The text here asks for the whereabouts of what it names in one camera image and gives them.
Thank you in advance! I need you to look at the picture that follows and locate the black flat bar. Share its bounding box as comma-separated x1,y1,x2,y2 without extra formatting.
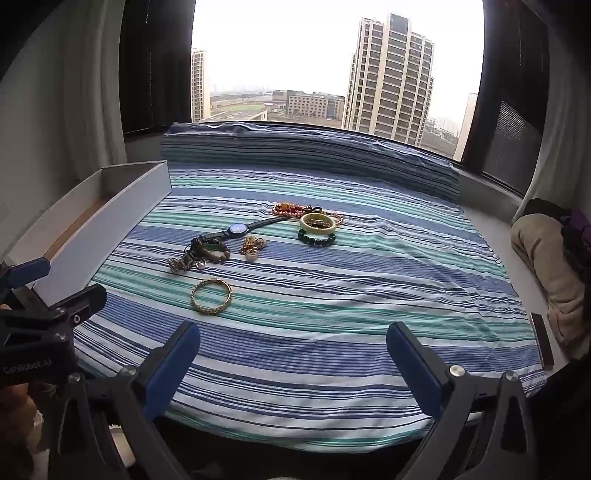
529,312,555,369

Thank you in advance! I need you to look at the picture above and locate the cream jade bangle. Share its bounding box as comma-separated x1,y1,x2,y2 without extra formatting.
298,213,337,233

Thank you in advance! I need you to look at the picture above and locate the striped bolster pillow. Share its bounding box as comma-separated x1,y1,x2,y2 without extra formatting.
160,121,461,205

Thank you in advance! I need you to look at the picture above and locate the chain with pearls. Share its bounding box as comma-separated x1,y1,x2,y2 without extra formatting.
167,256,206,276

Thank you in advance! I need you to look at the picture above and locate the red amber bead bracelet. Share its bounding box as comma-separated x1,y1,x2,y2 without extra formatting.
272,202,320,219

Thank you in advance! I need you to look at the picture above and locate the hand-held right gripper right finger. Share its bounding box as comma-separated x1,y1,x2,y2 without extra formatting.
386,322,539,480

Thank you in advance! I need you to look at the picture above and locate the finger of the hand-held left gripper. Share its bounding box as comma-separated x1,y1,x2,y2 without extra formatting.
18,283,108,334
0,257,51,298

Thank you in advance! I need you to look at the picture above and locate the white box with brown lining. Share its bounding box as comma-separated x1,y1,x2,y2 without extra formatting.
0,159,173,297

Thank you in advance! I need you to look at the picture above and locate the dark green bead bracelet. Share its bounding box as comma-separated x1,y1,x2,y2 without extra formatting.
296,229,337,248

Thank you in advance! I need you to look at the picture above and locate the dark window sash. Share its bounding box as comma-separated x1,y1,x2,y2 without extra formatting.
461,0,551,195
118,0,195,136

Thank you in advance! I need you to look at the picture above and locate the blue green striped bed sheet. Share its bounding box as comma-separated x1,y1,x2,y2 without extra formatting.
74,161,549,455

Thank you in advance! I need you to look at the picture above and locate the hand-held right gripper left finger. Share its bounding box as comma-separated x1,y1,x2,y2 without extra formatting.
48,320,201,480

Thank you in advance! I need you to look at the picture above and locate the gold bangle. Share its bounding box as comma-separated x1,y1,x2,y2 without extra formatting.
191,278,233,316

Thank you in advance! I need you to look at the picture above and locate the white curtain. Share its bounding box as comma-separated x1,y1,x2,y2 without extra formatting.
0,28,129,266
521,55,591,227

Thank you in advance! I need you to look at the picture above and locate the wooden bead bracelet with tassel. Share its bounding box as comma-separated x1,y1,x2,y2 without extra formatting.
190,236,232,265

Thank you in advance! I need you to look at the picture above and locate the tall beige building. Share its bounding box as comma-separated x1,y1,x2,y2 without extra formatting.
341,13,435,147

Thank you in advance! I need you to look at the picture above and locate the gold earrings cluster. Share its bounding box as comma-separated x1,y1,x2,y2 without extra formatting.
239,235,268,262

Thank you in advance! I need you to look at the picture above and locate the purple cloth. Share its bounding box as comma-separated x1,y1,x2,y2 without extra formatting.
560,207,591,260

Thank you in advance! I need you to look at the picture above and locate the beige cloth bundle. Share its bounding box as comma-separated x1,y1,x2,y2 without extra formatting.
510,213,591,361

